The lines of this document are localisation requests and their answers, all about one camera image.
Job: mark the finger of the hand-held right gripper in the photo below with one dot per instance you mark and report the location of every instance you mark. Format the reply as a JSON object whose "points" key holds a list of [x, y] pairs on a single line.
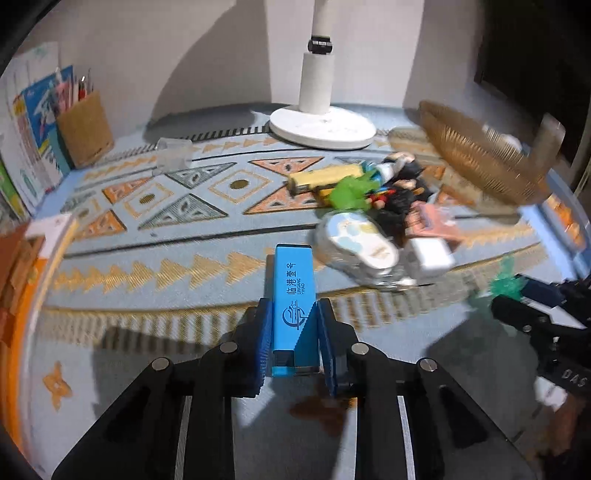
{"points": [[521, 316], [554, 293]]}

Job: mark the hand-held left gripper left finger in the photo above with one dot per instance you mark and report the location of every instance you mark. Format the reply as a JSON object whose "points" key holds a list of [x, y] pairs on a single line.
{"points": [[263, 341]]}

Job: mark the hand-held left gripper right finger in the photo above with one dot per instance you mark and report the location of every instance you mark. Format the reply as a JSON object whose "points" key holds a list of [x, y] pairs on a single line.
{"points": [[325, 350]]}

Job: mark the green plastic toy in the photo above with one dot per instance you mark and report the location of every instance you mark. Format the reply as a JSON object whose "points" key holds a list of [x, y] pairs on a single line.
{"points": [[351, 194], [501, 284]]}

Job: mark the blue rectangular box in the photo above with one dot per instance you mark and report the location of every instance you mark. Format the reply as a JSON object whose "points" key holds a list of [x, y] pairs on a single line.
{"points": [[291, 304]]}

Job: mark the white box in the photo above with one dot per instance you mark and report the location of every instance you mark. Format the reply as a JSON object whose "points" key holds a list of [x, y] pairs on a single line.
{"points": [[431, 256]]}

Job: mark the round clear package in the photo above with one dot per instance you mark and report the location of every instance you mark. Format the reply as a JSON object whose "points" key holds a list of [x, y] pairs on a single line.
{"points": [[360, 244]]}

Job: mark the pink box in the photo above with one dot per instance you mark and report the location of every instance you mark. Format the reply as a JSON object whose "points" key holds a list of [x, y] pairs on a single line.
{"points": [[436, 221]]}

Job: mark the gold ribbed bowl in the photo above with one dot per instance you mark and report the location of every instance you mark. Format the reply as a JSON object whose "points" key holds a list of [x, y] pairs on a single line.
{"points": [[480, 152]]}

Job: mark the small colourful figurine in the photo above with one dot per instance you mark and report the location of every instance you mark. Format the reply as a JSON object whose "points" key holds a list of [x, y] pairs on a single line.
{"points": [[378, 199]]}

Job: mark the white and teal plush toy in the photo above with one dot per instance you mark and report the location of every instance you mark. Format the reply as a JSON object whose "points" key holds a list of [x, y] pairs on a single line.
{"points": [[381, 171]]}

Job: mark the patterned blue mat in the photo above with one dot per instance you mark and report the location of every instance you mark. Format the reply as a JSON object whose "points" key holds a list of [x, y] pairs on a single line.
{"points": [[184, 240]]}

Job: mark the yellow and black box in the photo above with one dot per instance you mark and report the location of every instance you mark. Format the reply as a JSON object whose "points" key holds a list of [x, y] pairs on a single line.
{"points": [[318, 177]]}

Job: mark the clear plastic box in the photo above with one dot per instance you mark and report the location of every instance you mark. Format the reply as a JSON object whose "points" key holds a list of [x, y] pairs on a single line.
{"points": [[174, 154]]}

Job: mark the white fan stand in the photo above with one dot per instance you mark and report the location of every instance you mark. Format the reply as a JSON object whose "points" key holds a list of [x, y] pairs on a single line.
{"points": [[323, 124]]}

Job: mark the dark screen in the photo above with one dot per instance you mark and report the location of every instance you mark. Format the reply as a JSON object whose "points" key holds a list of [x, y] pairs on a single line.
{"points": [[540, 46]]}

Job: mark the orange wooden furniture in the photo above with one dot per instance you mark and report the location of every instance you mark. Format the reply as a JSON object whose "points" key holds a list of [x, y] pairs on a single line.
{"points": [[14, 323]]}

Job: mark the cork pen holder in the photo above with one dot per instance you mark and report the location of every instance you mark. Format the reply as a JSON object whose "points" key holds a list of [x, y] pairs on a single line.
{"points": [[85, 131]]}

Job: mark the bunch of pens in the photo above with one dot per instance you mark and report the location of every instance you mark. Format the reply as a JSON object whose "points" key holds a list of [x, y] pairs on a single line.
{"points": [[74, 92]]}

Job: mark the stack of books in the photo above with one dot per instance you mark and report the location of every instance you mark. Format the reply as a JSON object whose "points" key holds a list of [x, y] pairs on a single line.
{"points": [[32, 129]]}

